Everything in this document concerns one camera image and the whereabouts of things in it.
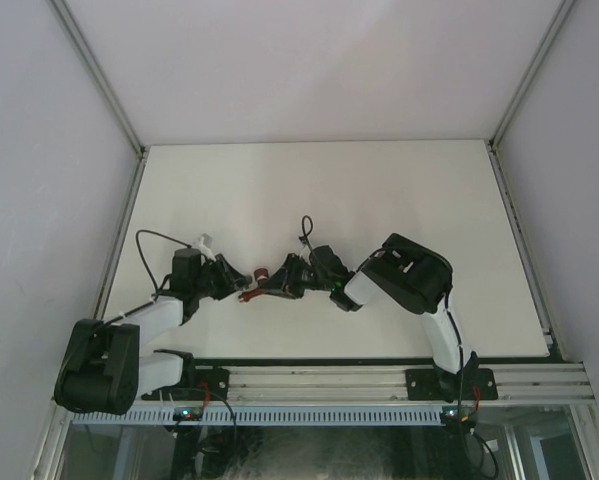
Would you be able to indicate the aluminium frame post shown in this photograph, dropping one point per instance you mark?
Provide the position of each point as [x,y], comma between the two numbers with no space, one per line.
[88,58]
[539,57]

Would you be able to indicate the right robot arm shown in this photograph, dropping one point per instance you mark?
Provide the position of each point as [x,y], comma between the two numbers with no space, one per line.
[418,279]

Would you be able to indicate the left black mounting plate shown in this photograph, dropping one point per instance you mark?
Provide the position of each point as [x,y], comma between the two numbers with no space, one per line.
[197,384]

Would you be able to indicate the blue slotted cable duct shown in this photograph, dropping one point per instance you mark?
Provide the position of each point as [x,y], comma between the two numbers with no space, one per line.
[269,416]

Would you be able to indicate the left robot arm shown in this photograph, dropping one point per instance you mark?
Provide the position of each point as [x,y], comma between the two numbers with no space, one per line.
[103,369]

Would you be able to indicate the left aluminium frame post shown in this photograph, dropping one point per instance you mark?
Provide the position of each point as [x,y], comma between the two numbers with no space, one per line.
[88,58]

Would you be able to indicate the right aluminium frame post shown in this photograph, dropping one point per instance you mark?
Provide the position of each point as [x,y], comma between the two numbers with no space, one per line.
[539,57]

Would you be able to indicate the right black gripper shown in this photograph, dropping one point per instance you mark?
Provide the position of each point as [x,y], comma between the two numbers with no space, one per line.
[284,283]

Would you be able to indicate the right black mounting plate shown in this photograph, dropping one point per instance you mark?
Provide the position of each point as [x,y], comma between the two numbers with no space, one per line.
[427,384]

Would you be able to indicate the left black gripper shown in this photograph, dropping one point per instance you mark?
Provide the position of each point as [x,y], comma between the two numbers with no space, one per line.
[231,280]

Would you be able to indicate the black mounting plate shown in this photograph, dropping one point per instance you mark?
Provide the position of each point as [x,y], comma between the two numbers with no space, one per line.
[197,384]
[427,384]

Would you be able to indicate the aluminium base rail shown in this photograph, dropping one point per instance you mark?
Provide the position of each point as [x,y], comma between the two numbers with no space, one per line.
[500,384]

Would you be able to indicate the brown water faucet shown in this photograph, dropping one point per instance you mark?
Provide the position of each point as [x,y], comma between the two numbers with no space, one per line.
[260,276]

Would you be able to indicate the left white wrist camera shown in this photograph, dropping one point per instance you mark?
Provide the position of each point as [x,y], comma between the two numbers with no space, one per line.
[204,244]

